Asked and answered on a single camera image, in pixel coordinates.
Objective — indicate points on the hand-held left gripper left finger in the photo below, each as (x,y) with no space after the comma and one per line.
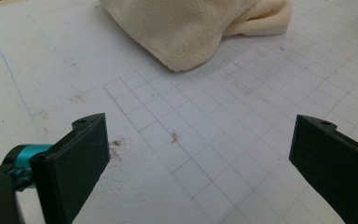
(71,168)

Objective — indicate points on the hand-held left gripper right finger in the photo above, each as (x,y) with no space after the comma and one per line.
(338,165)

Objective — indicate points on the cream towel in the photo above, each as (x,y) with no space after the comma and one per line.
(183,31)

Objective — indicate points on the white grid mat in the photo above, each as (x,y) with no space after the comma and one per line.
(205,105)

